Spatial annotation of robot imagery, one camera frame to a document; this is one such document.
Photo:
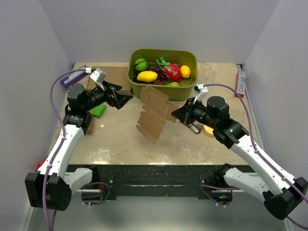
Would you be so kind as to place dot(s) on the green toy watermelon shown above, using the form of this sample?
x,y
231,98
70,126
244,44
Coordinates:
x,y
140,64

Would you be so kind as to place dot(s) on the green toy lime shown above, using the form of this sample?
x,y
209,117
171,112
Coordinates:
x,y
174,84

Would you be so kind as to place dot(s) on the yellow toy lemon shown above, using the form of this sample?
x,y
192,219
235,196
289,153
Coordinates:
x,y
185,71

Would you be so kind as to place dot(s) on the red white toothpaste box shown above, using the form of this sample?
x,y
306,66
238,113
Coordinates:
x,y
240,83

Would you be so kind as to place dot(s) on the round yellow sponge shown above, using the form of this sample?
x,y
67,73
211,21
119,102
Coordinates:
x,y
208,131

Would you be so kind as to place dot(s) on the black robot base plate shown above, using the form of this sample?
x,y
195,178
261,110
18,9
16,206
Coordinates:
x,y
155,180

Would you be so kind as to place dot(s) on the olive green plastic bin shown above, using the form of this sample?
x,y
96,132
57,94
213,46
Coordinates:
x,y
180,93

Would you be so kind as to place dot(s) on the brown snack wrapper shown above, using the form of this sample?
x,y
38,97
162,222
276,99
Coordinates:
x,y
195,127

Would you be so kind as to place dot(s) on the large closed cardboard box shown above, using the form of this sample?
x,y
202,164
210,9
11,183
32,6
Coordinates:
x,y
118,76

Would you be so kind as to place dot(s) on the purple rectangular box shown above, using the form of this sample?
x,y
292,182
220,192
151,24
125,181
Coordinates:
x,y
70,79

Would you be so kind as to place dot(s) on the yellow toy mango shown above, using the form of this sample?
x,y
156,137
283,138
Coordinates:
x,y
147,76

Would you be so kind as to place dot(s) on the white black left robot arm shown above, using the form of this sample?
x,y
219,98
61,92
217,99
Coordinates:
x,y
49,186

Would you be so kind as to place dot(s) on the pink toy dragon fruit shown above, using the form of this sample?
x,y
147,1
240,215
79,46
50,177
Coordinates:
x,y
172,71

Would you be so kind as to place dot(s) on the green small box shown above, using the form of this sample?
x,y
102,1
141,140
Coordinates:
x,y
98,111

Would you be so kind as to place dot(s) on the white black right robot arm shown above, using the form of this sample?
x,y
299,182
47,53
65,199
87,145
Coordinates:
x,y
279,190

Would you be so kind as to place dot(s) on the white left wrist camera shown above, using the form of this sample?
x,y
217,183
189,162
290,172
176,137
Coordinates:
x,y
98,75

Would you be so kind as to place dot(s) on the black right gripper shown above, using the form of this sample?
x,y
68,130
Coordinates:
x,y
184,113

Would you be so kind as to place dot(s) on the small brown cardboard box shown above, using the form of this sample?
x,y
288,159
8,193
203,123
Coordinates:
x,y
90,127

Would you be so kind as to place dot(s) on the red toy tomato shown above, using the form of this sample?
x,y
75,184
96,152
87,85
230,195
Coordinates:
x,y
40,163

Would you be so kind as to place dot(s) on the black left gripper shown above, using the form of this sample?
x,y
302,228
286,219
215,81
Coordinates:
x,y
109,91

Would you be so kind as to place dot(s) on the dark toy grapes bunch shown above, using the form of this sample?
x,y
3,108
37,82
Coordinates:
x,y
161,80

